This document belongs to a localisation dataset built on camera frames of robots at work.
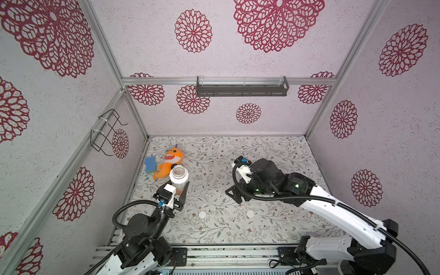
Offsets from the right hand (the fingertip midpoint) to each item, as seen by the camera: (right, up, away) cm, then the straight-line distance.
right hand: (234, 181), depth 67 cm
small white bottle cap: (-14, -20, +19) cm, 31 cm away
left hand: (-20, +2, -4) cm, 21 cm away
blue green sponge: (-49, +4, +39) cm, 63 cm away
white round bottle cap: (+10, -19, +19) cm, 29 cm away
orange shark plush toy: (-33, +9, +32) cm, 47 cm away
